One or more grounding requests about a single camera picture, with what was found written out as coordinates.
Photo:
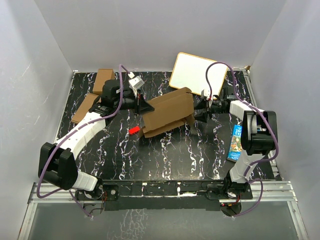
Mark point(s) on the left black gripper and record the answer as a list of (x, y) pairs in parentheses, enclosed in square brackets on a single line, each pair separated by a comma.
[(140, 105)]

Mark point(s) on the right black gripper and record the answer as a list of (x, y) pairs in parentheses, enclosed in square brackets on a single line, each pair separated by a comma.
[(202, 116)]

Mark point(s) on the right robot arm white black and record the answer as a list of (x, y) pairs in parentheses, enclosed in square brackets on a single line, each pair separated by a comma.
[(259, 136)]

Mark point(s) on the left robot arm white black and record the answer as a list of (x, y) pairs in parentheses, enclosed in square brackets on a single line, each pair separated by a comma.
[(57, 161)]

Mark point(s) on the folded cardboard box upright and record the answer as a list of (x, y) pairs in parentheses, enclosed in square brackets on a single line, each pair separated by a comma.
[(102, 76)]

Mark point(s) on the flat cardboard box stack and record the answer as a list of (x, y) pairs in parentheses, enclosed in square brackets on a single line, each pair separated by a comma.
[(83, 108)]

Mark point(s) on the red rectangular block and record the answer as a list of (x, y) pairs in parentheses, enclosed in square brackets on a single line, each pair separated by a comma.
[(134, 130)]

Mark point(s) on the blue treehouse book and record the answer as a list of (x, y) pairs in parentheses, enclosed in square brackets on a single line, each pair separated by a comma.
[(235, 147)]

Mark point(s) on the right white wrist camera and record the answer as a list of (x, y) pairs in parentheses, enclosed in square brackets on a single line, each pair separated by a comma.
[(206, 94)]

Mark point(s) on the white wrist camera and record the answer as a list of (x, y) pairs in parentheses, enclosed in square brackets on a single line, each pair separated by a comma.
[(206, 94), (135, 84)]

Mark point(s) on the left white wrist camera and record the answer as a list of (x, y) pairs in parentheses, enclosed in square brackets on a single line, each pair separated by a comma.
[(135, 84)]

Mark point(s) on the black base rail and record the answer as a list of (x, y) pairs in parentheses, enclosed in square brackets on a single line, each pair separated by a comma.
[(116, 195)]

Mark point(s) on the aluminium frame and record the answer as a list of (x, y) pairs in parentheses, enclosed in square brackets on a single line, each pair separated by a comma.
[(272, 214)]

